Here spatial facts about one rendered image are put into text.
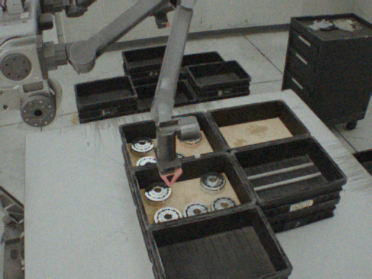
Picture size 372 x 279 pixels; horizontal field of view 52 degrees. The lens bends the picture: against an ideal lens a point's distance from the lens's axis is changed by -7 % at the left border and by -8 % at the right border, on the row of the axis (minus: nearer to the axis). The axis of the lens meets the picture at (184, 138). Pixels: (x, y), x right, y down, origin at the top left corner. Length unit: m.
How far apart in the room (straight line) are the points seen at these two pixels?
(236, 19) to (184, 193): 3.57
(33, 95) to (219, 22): 3.55
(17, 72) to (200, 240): 0.83
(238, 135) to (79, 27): 2.95
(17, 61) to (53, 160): 0.90
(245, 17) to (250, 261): 3.90
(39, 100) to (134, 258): 0.69
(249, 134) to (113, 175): 0.66
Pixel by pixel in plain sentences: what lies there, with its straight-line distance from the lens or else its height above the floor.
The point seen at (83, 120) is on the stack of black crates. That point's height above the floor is 0.48.
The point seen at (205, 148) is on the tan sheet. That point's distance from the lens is 1.80.
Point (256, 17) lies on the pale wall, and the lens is 5.05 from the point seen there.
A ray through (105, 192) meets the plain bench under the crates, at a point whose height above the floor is 0.70.
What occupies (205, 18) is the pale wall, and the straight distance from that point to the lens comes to 4.78.
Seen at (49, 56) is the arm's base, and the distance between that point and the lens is 1.22.
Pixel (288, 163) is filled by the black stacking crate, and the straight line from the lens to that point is 1.78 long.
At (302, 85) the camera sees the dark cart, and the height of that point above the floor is 0.45.
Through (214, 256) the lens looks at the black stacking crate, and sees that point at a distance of 1.41.
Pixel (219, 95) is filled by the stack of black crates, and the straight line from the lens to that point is 2.81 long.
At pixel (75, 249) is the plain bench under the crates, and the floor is 0.70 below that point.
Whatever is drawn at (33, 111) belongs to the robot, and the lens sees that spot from 1.59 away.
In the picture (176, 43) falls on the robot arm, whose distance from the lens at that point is 1.26.
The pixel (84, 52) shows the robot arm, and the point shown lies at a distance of 1.20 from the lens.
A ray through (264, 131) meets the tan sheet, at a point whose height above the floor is 0.83.
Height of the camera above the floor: 1.97
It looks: 38 degrees down
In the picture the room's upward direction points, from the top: straight up
